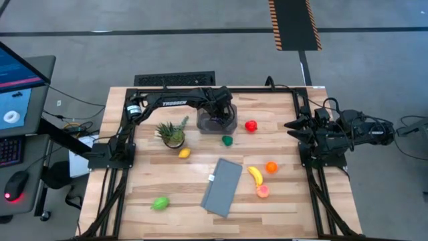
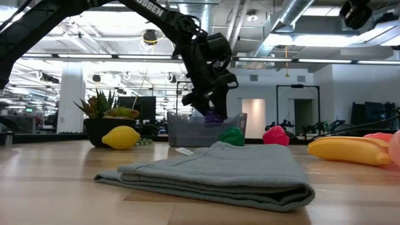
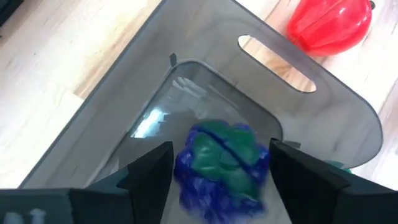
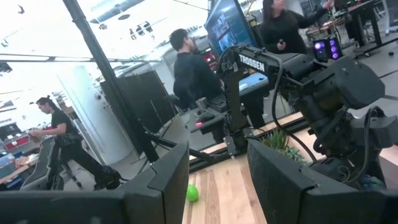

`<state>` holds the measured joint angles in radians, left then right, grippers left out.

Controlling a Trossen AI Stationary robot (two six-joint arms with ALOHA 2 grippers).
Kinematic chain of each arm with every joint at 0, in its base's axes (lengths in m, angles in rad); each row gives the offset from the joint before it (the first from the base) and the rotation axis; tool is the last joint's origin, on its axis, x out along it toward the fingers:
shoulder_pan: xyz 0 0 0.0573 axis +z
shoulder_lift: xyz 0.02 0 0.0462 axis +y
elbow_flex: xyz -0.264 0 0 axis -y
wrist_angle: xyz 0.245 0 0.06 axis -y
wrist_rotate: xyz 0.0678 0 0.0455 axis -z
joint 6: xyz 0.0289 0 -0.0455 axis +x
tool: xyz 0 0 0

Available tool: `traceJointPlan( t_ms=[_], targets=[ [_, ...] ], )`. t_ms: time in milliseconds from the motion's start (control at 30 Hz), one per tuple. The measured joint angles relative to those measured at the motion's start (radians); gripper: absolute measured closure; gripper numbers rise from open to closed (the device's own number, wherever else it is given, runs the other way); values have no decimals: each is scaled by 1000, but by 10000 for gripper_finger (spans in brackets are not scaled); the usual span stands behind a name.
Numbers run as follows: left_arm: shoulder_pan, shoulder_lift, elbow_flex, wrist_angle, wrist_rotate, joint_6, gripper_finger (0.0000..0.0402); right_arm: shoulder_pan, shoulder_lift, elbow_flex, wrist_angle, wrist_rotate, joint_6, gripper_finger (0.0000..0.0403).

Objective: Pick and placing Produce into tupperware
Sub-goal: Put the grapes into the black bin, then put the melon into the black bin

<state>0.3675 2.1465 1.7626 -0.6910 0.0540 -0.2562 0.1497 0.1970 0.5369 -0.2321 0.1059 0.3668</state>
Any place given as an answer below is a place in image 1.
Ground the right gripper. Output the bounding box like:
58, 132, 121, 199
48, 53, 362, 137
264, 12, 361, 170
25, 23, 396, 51
284, 106, 332, 158

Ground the thin black desk cable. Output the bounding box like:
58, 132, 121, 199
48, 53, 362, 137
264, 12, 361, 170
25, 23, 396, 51
42, 106, 106, 122
46, 85, 106, 108

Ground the black keyboard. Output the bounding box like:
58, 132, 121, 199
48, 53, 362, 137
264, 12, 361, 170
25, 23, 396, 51
0, 135, 25, 168

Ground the folded grey cloth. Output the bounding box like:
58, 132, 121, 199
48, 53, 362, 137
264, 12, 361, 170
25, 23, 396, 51
199, 158, 244, 218

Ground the dark grey floor stand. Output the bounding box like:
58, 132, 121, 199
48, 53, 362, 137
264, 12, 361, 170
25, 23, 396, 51
397, 116, 428, 138

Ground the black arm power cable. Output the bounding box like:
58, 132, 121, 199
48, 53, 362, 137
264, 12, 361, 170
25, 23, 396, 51
294, 89, 327, 113

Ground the black diagonal desk strut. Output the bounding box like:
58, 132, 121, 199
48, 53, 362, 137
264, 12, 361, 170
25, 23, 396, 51
38, 117, 93, 158

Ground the black computer mouse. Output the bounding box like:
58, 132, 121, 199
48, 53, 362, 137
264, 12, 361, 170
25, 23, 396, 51
3, 170, 29, 203

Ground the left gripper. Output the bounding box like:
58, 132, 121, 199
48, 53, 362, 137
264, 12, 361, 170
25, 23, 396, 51
204, 98, 235, 131

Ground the screen showing white ring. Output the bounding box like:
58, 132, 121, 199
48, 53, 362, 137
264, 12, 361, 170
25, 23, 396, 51
0, 83, 49, 138

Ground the black floor grille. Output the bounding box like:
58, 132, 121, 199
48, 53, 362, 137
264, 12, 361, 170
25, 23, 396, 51
133, 70, 217, 87

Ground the black rounded bag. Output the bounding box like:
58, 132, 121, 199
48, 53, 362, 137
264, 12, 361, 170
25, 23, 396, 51
41, 160, 74, 190

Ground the potted succulent plant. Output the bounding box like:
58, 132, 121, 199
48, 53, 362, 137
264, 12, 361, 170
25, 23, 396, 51
155, 116, 190, 150

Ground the yellow toy banana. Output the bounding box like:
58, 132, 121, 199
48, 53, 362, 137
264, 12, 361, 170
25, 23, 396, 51
247, 166, 264, 187

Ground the white paper sheet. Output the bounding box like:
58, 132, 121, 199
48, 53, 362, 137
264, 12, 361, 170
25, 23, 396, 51
68, 135, 98, 178

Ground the computer monitor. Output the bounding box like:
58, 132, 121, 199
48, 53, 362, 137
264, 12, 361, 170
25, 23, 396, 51
0, 42, 52, 94

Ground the grey side desk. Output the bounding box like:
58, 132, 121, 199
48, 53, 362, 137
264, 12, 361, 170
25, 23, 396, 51
0, 133, 51, 218

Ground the red toy fruit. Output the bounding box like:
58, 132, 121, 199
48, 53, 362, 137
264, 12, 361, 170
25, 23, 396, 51
244, 120, 259, 134

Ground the translucent grey plastic container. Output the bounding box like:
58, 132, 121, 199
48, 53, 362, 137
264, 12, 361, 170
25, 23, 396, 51
196, 103, 239, 135

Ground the black mat with orange stripes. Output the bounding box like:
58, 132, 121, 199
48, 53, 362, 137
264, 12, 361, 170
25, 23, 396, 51
268, 0, 322, 52

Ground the black floor cable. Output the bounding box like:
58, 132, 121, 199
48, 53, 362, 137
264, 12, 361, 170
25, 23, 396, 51
393, 115, 428, 161

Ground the black desk leg with caster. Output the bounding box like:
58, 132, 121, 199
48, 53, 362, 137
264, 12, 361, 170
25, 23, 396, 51
33, 177, 54, 222

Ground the pink toy peach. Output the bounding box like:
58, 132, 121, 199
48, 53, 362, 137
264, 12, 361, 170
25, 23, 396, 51
256, 183, 271, 199

